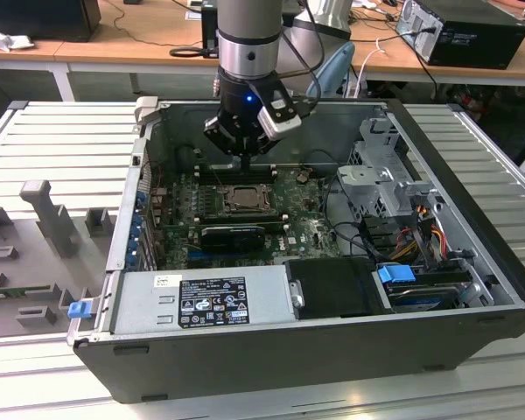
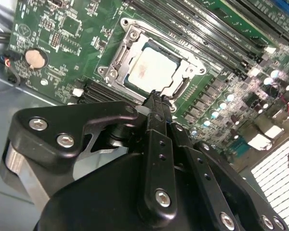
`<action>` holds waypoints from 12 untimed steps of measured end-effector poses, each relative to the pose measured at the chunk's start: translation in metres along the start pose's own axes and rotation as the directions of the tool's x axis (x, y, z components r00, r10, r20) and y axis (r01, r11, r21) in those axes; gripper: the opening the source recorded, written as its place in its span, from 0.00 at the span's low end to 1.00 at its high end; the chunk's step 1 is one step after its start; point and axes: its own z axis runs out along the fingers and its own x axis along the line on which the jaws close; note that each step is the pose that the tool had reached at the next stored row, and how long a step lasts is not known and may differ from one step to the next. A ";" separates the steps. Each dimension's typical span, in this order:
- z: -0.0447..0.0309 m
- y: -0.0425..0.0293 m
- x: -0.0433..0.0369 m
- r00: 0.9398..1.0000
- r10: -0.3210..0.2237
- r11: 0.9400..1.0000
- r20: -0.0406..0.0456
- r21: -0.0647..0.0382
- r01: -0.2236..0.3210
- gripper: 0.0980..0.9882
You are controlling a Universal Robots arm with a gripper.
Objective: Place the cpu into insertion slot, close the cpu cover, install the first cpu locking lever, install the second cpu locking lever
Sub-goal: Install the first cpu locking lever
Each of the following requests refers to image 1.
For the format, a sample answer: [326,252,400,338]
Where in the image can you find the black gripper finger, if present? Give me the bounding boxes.
[246,133,286,172]
[202,115,248,172]

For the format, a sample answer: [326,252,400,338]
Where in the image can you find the silver CPU green edge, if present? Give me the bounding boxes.
[230,187,266,210]

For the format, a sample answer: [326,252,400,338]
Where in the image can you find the black RAM slot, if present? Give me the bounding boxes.
[196,206,282,218]
[199,172,277,180]
[199,164,276,172]
[199,168,276,176]
[195,213,288,225]
[199,176,277,186]

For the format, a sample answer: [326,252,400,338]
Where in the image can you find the CPU socket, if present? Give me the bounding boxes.
[220,184,277,217]

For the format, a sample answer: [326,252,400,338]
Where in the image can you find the grey case latch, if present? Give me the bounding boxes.
[133,95,160,129]

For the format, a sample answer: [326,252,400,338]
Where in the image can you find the small black box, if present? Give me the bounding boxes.
[200,6,222,60]

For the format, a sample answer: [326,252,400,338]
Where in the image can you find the green motherboard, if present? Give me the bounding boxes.
[155,164,349,271]

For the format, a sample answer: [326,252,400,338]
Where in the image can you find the pale blue teach pendant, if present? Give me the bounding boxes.
[304,41,356,98]

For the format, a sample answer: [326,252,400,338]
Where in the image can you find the wooden desk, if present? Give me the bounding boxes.
[347,0,525,106]
[0,0,222,104]

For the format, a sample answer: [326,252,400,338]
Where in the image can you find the silver metal drive cage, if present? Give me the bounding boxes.
[335,114,445,231]

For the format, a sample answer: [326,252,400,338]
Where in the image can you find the black plastic shroud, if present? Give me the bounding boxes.
[283,256,395,321]

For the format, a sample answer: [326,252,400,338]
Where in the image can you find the blue disk carrier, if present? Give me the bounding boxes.
[375,263,417,293]

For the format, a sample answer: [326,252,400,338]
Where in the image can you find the silver power supply with label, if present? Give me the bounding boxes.
[94,264,299,337]

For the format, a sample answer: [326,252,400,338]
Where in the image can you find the large black box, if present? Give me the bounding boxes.
[0,0,102,44]

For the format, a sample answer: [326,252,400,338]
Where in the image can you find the black open PC case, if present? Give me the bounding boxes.
[65,96,525,404]

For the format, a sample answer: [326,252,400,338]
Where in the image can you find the hard disk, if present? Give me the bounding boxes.
[387,283,463,314]

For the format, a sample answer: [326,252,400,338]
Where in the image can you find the blue plastic latch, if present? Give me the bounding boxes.
[68,300,92,320]

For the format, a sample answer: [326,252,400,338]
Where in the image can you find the crumpled white paper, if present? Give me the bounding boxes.
[0,24,37,53]

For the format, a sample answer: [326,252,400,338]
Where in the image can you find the grey parts rack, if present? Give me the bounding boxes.
[0,178,120,339]

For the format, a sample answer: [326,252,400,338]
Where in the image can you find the black PC tower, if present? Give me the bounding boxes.
[397,0,525,71]

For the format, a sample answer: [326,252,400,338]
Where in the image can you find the green RAM stick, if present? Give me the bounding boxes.
[0,283,53,303]

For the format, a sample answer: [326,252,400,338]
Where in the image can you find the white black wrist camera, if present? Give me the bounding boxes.
[256,88,303,142]

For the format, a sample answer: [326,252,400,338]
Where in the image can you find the thin black cable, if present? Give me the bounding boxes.
[295,148,340,170]

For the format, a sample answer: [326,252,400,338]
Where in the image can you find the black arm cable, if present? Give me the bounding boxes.
[281,0,324,120]

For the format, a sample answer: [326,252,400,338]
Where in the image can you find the thin red wire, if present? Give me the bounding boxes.
[140,160,164,196]

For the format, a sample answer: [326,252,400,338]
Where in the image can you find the black looped cable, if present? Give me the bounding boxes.
[322,177,380,260]

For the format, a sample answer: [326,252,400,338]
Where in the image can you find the white cable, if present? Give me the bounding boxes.
[356,37,389,87]

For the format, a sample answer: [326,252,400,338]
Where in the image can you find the yellow wire bundle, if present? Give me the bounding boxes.
[387,225,448,263]

